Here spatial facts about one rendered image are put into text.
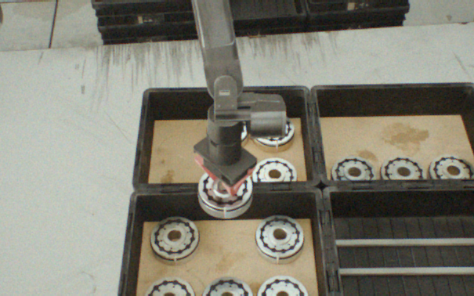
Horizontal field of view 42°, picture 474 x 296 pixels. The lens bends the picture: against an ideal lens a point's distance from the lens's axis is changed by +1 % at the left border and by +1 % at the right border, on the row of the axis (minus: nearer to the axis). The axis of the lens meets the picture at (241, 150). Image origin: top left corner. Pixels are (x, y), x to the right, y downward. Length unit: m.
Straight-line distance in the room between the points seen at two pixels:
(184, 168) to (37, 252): 0.40
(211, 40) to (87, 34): 2.25
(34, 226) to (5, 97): 0.47
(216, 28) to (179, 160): 0.58
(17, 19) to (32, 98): 1.51
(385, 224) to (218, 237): 0.36
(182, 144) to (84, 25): 1.81
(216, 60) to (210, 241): 0.51
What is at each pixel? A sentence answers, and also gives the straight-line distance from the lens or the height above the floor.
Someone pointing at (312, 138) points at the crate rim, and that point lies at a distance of 1.36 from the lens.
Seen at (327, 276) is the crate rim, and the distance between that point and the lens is 1.18.
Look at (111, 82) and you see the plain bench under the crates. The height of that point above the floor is 0.70.
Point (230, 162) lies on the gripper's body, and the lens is 1.04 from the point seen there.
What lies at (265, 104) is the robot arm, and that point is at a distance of 0.97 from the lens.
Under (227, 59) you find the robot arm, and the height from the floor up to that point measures 1.34.
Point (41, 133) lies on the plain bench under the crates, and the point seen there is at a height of 0.70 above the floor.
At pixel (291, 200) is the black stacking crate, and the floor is 0.90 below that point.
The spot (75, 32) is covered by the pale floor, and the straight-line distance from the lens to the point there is 3.18.
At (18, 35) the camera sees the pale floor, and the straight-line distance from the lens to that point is 3.24.
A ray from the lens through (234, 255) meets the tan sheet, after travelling 1.30.
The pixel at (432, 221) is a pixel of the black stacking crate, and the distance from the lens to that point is 1.40.
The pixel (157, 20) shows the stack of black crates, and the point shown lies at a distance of 2.36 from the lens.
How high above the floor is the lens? 1.96
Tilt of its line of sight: 51 degrees down
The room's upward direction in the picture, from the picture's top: 1 degrees counter-clockwise
